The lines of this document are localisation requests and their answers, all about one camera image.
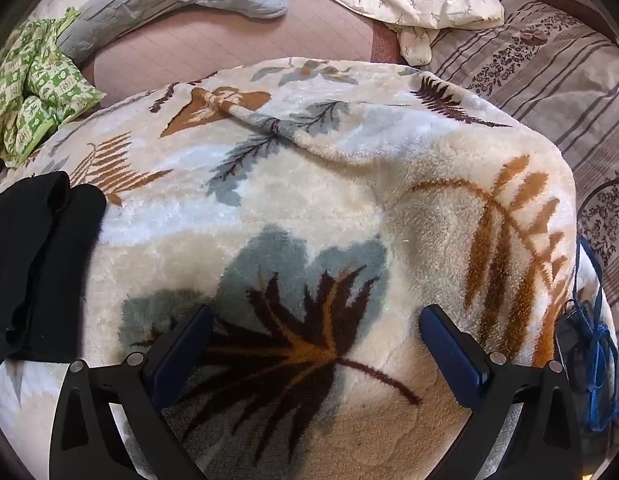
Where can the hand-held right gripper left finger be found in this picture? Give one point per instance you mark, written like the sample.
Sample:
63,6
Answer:
182,350

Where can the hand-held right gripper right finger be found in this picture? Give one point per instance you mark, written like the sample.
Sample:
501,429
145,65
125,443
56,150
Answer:
454,355

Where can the black pants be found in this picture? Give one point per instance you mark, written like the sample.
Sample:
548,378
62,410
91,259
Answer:
29,260

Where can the leaf print fleece blanket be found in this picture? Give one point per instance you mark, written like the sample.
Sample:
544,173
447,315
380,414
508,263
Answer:
314,200

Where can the green patterned cloth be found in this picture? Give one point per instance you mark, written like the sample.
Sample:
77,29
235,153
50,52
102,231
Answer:
34,90

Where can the striped floral bed sheet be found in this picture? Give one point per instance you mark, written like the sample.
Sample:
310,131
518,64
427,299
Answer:
554,70

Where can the pink mattress sheet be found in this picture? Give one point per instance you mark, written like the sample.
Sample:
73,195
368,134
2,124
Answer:
214,45

